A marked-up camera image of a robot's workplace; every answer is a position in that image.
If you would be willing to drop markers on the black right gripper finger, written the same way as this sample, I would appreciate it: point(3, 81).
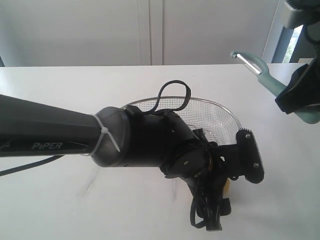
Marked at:
point(303, 90)

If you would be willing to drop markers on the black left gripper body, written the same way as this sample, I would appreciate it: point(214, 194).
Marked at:
point(207, 182)

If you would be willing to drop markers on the yellow lemon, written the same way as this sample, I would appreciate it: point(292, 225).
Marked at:
point(226, 187)

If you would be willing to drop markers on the teal handled peeler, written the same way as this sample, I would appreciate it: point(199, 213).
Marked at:
point(273, 85)

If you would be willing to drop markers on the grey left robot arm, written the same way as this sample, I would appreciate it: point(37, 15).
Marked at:
point(118, 137)

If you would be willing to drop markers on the steel wire mesh basket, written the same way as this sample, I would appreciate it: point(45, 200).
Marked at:
point(219, 124)

